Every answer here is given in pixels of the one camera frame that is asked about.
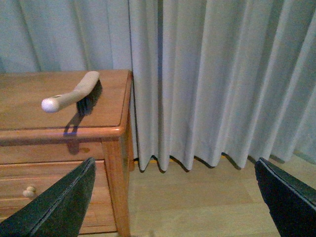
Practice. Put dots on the beige hand brush black bristles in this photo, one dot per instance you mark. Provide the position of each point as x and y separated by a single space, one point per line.
85 96

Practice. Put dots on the wooden nightstand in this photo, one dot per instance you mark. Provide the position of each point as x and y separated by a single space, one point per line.
28 135

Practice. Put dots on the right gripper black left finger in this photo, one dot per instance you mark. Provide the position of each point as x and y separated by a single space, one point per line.
57 212

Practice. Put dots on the light grey curtain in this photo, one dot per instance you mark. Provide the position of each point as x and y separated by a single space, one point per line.
211 77

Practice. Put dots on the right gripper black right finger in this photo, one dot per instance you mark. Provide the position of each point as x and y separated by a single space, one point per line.
291 202

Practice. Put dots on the round wooden drawer knob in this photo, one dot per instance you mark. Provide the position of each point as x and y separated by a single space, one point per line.
29 192

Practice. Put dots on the nightstand drawer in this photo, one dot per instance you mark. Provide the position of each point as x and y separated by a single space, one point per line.
15 178

